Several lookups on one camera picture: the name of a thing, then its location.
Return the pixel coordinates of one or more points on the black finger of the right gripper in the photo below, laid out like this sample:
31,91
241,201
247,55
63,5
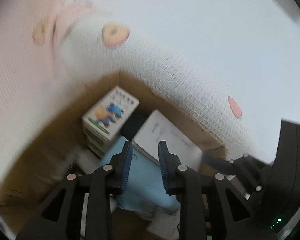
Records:
220,165

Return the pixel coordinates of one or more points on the light blue box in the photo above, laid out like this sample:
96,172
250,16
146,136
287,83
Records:
145,191

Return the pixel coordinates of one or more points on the pink Hello Kitty blanket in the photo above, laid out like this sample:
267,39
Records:
51,50

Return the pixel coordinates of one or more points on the green white small box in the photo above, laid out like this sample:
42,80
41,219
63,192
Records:
99,145
105,119
99,153

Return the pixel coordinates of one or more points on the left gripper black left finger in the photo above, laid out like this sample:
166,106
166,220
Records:
60,214

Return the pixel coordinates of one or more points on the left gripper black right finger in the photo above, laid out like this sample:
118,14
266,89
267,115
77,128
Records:
210,206

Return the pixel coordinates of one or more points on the white spiral notebook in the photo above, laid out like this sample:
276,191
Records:
158,128

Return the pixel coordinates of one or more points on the brown cardboard box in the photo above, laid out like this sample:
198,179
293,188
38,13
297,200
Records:
38,142

